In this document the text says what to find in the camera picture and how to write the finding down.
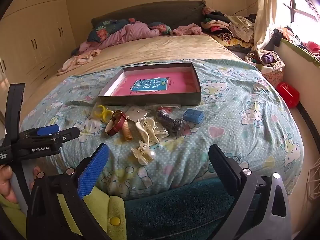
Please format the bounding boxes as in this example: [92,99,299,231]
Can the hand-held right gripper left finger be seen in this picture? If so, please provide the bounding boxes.
[26,143,110,240]

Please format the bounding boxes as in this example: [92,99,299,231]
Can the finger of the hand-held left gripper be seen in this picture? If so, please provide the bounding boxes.
[24,124,60,138]
[49,127,80,145]

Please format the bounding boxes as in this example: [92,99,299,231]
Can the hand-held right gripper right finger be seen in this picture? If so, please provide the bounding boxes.
[208,144,292,240]

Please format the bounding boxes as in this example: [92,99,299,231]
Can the yellow rings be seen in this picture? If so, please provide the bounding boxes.
[90,104,113,120]

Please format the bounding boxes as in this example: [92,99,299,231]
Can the hair claw with pearl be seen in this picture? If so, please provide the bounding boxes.
[131,140,157,166]

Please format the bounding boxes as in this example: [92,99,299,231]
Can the bag of black beads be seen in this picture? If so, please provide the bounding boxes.
[156,109,187,139]

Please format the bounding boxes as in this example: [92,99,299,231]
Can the large white hair claw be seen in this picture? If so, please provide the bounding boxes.
[136,117,157,145]

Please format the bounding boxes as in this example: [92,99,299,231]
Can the beige hair claw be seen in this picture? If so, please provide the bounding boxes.
[150,126,169,143]

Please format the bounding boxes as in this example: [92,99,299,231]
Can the grey cardboard box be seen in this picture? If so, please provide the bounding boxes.
[97,62,202,107]

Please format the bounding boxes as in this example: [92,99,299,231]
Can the person's left forearm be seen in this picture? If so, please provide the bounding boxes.
[0,194,28,238]

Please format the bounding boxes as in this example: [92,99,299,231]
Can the person's left hand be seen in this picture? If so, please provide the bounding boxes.
[0,165,42,203]

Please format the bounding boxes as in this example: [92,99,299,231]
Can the person's green jacket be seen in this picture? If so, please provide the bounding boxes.
[56,180,127,240]

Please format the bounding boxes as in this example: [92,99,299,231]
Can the cartoon cat print blanket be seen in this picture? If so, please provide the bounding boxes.
[21,59,304,195]

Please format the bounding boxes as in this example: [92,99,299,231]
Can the small blue box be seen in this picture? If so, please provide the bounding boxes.
[182,108,205,124]

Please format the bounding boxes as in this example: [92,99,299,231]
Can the white earring card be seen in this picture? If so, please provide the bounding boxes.
[125,106,148,122]

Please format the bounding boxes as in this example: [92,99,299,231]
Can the pale pink clothes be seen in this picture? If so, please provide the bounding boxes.
[56,49,102,76]

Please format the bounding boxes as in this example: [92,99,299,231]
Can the cream wardrobe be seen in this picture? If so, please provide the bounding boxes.
[0,0,77,85]

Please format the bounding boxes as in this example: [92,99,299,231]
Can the wooden rack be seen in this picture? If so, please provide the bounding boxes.
[306,161,320,198]

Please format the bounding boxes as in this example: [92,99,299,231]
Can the floral laundry basket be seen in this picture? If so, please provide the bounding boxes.
[244,49,286,87]

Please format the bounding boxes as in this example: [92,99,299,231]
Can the dark floral pillow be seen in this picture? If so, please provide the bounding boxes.
[87,17,172,42]

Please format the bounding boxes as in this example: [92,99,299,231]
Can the pink quilt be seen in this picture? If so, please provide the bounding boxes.
[71,21,173,55]

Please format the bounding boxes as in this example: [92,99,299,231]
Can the beige bed sheet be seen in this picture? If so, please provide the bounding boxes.
[19,33,244,123]

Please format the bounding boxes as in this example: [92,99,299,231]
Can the green windowsill cover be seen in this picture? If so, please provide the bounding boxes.
[280,37,320,68]

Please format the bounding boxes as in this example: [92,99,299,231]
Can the fluffy pink garment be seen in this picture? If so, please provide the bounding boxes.
[170,23,204,37]

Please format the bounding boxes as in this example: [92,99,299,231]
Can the pile of clothes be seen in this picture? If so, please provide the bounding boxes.
[201,6,255,48]

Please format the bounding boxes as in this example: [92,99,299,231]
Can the dark grey headboard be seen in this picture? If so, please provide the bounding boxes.
[91,0,207,29]

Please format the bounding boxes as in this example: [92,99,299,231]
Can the clothes on windowsill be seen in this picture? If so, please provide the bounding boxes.
[274,26,320,55]

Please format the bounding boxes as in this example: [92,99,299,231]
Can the cream curtain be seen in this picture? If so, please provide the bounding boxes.
[251,0,284,53]

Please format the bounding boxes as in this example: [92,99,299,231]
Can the window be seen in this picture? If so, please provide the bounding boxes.
[282,0,320,28]

